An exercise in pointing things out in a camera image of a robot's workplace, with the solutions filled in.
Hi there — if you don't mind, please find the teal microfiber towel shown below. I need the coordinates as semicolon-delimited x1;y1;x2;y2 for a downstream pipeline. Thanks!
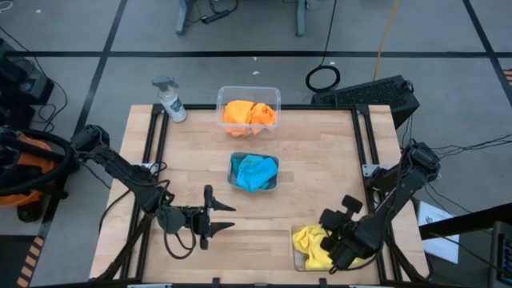
235;154;279;194
230;155;246;183

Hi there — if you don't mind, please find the grey desk leg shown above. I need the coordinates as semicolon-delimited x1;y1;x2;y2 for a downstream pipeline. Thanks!
294;0;310;38
175;0;193;37

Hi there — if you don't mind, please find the grey control device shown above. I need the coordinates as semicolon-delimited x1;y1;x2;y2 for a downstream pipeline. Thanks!
486;220;512;288

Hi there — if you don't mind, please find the yellow hanging cable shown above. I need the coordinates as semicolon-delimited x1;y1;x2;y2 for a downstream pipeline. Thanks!
372;0;402;82

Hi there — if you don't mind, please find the black equipment box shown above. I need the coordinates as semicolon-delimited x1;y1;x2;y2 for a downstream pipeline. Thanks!
0;38;55;130

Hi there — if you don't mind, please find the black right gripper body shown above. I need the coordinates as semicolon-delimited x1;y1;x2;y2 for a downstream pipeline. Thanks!
319;217;386;270

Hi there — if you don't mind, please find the black aluminium table frame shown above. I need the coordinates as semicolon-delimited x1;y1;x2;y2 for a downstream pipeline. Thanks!
90;102;434;288

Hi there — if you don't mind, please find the large clear plastic basket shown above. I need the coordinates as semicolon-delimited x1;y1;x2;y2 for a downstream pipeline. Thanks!
290;222;364;274

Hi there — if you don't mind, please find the small clear plastic basket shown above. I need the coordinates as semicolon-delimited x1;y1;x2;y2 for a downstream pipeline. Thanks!
215;85;282;138

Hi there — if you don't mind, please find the white paper sheet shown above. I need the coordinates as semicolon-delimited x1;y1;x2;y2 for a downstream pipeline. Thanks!
416;200;462;266

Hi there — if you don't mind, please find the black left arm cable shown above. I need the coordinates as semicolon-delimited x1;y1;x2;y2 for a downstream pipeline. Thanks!
98;161;200;262

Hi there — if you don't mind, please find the black hanging cable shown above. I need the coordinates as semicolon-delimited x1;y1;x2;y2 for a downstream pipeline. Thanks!
304;0;342;94

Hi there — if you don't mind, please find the black metal beam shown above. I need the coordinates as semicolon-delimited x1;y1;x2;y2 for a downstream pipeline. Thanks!
418;202;512;242

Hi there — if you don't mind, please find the white spray bottle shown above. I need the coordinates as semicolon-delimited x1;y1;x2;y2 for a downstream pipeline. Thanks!
151;76;189;124

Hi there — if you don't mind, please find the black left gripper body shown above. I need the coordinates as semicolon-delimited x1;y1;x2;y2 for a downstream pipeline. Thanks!
183;184;215;251

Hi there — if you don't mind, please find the black power strip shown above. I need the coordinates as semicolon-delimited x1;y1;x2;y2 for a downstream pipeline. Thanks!
200;9;232;26

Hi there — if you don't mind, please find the orange microfiber towel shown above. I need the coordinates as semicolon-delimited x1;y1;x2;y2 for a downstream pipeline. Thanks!
250;102;278;136
222;99;255;138

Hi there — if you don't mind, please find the black perforated computer case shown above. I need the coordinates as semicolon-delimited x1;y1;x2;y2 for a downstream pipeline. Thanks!
310;74;422;130

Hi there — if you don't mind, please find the yellow microfiber towel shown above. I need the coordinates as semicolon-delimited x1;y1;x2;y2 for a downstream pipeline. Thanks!
292;223;335;258
304;250;364;271

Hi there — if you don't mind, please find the orange and black vacuum cleaner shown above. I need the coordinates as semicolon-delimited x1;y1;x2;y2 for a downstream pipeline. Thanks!
0;126;78;223

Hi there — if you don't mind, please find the grey plastic basket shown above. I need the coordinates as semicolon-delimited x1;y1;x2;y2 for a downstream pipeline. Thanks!
226;150;281;193

